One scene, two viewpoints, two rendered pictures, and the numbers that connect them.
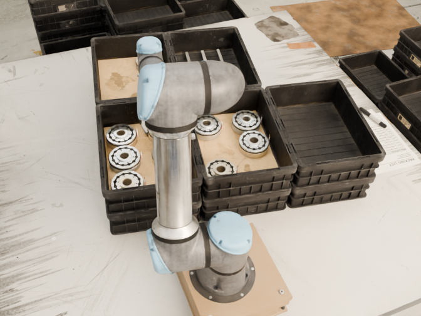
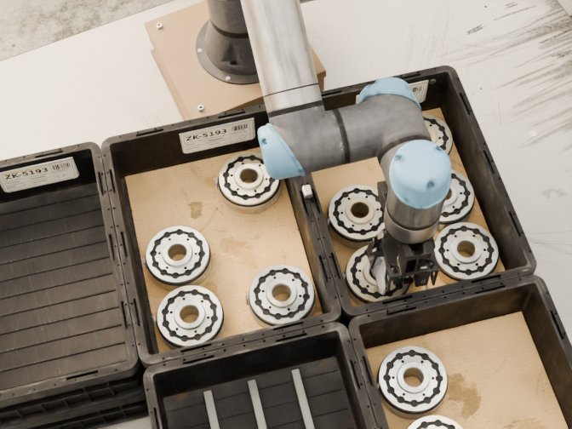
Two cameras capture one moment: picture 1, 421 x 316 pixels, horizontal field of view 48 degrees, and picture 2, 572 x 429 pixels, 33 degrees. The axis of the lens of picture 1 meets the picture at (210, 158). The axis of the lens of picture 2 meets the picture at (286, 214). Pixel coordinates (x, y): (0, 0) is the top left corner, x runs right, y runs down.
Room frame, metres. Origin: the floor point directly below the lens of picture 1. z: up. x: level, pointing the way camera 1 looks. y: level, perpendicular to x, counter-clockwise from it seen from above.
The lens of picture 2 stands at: (1.84, 0.06, 2.21)
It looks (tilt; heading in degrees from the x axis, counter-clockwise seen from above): 61 degrees down; 183
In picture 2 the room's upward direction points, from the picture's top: 3 degrees counter-clockwise
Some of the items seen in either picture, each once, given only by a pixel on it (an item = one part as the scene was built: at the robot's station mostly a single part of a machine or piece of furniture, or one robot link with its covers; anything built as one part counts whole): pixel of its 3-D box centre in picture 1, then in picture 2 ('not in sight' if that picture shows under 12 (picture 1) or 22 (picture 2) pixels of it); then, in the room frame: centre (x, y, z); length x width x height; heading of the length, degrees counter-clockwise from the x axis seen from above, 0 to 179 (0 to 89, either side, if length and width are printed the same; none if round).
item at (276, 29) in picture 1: (275, 27); not in sight; (2.12, -0.29, 0.71); 0.22 x 0.19 x 0.01; 25
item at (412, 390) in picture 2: not in sight; (413, 377); (1.36, 0.22, 0.86); 0.05 x 0.05 x 0.01
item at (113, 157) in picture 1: (124, 157); (443, 194); (1.05, 0.28, 0.86); 0.10 x 0.10 x 0.01
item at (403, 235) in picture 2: not in sight; (414, 214); (1.20, 0.21, 1.07); 0.08 x 0.08 x 0.05
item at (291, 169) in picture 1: (236, 131); (215, 227); (1.14, -0.08, 0.92); 0.40 x 0.30 x 0.02; 14
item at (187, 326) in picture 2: (246, 118); (189, 314); (1.26, -0.12, 0.86); 0.05 x 0.05 x 0.01
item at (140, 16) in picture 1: (146, 39); not in sight; (2.45, 0.43, 0.37); 0.40 x 0.30 x 0.45; 115
